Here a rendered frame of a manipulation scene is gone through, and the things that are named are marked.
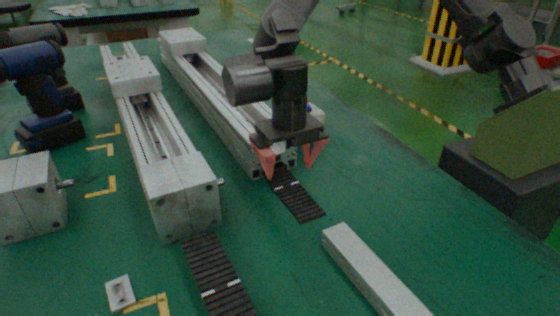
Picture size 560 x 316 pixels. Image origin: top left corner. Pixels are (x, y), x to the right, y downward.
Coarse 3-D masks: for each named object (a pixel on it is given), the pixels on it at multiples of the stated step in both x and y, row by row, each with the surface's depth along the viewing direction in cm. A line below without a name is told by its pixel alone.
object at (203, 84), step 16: (160, 48) 124; (176, 64) 108; (192, 64) 109; (208, 64) 102; (176, 80) 113; (192, 80) 92; (208, 80) 98; (192, 96) 97; (208, 96) 82; (224, 96) 89; (208, 112) 86; (224, 112) 75; (240, 112) 81; (256, 112) 77; (224, 128) 76; (240, 128) 69; (240, 144) 69; (288, 144) 70; (240, 160) 72; (256, 160) 67; (288, 160) 71; (256, 176) 70
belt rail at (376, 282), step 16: (336, 240) 52; (352, 240) 52; (336, 256) 52; (352, 256) 50; (368, 256) 50; (352, 272) 50; (368, 272) 47; (384, 272) 47; (368, 288) 46; (384, 288) 45; (400, 288) 45; (384, 304) 44; (400, 304) 43; (416, 304) 43
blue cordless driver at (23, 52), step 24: (24, 48) 69; (48, 48) 72; (0, 72) 66; (24, 72) 70; (48, 96) 75; (24, 120) 76; (48, 120) 76; (72, 120) 80; (24, 144) 75; (48, 144) 77
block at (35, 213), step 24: (0, 168) 56; (24, 168) 56; (48, 168) 57; (0, 192) 51; (24, 192) 52; (48, 192) 54; (0, 216) 52; (24, 216) 54; (48, 216) 56; (0, 240) 54
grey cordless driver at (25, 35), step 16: (0, 32) 80; (16, 32) 81; (32, 32) 82; (48, 32) 84; (64, 32) 87; (0, 48) 80; (64, 80) 92; (64, 96) 91; (80, 96) 94; (32, 112) 88
